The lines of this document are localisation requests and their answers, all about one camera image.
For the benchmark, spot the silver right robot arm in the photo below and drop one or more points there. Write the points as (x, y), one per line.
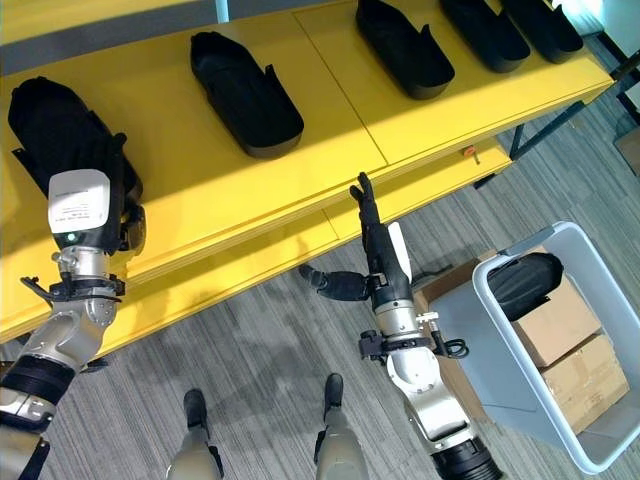
(425, 390)

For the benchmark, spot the yellow shelf board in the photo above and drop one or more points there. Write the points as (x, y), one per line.
(330, 140)
(280, 260)
(100, 17)

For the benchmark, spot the large brown cardboard box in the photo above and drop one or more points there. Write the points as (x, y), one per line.
(450, 285)

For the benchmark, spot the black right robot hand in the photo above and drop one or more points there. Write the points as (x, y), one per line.
(385, 265)

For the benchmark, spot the black sole-shaped part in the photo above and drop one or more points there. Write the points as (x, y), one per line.
(50, 125)
(250, 100)
(405, 50)
(487, 35)
(525, 285)
(547, 30)

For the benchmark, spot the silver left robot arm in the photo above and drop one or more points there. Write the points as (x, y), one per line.
(65, 330)

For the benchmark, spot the grey plastic box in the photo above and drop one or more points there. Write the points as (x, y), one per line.
(505, 370)

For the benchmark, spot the silver robot leg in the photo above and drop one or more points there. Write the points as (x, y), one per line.
(197, 445)
(337, 440)

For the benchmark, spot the black metal rack frame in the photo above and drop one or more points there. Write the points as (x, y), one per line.
(625, 75)

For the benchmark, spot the black shelf foot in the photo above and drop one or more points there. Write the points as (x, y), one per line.
(95, 365)
(484, 180)

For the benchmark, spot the silver right robot leg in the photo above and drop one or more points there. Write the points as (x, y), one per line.
(337, 440)

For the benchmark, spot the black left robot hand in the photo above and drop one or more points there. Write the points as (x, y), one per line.
(80, 200)

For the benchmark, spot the brown cardboard piece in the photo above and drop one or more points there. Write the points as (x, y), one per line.
(631, 150)

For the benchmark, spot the silver left robot leg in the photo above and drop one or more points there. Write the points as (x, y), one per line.
(197, 445)

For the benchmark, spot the dark shelf frame leg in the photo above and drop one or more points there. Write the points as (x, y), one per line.
(547, 127)

